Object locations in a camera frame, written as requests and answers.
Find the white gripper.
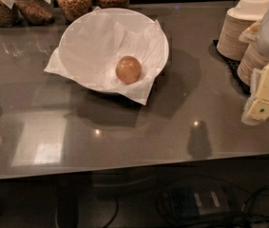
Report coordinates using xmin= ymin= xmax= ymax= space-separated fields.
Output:
xmin=241 ymin=64 xmax=269 ymax=125

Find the golden brown apple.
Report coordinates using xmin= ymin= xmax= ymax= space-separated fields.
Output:
xmin=115 ymin=56 xmax=142 ymax=85

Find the white bowl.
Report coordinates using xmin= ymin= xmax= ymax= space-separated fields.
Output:
xmin=58 ymin=7 xmax=170 ymax=95

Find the front stack of paper bowls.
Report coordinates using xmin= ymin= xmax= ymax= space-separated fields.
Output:
xmin=237 ymin=21 xmax=269 ymax=86

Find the stack of paper bowls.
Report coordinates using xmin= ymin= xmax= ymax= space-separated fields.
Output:
xmin=237 ymin=21 xmax=269 ymax=86
xmin=217 ymin=0 xmax=269 ymax=61

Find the black rubber mat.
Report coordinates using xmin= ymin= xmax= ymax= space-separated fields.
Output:
xmin=217 ymin=50 xmax=250 ymax=97

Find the back stack of paper bowls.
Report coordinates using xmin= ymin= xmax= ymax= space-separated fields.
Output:
xmin=217 ymin=0 xmax=269 ymax=61

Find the black power supply box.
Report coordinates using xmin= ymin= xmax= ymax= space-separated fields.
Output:
xmin=163 ymin=185 xmax=235 ymax=221

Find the white paper napkin liner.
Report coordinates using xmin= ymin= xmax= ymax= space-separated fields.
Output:
xmin=44 ymin=9 xmax=164 ymax=106

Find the glass jar of light cereal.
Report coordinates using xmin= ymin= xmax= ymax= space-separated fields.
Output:
xmin=56 ymin=0 xmax=92 ymax=23

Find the glass jar of dark granola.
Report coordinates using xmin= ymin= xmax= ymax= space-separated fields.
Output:
xmin=14 ymin=0 xmax=54 ymax=26

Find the black cable on floor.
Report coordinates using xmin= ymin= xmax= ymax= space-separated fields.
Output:
xmin=154 ymin=174 xmax=269 ymax=228

